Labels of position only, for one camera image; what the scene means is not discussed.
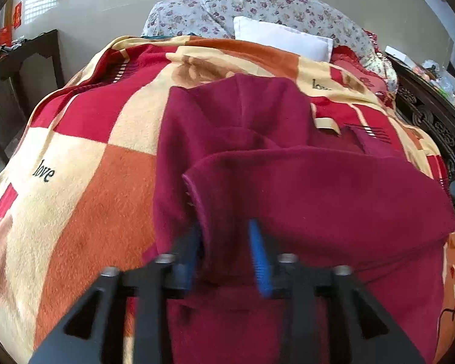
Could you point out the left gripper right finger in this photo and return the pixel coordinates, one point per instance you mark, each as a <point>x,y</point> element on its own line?
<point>329,316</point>

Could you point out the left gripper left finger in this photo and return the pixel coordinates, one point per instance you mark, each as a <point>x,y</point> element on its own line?
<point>92,331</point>

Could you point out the maroon fleece sweater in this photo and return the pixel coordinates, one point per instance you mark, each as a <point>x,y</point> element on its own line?
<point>247,148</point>

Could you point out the dark carved wooden headboard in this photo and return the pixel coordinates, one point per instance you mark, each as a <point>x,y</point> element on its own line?
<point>420,104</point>

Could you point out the clutter on headboard shelf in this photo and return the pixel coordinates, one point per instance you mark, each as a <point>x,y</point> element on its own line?
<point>429,74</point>

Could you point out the red orange patterned blanket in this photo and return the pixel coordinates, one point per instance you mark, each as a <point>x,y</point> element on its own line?
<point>77,195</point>

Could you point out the red pink pillow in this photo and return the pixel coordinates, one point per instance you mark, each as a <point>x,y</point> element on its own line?
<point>360,74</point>

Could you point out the white pillow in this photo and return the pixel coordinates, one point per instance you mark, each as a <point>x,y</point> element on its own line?
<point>281,37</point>

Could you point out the dark wooden side table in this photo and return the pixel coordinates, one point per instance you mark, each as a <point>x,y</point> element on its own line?
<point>45,45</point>

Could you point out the floral quilt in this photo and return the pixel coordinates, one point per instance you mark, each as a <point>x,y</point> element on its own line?
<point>214,19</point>

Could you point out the red paper wall decoration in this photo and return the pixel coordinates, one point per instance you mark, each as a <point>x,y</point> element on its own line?
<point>17,15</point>

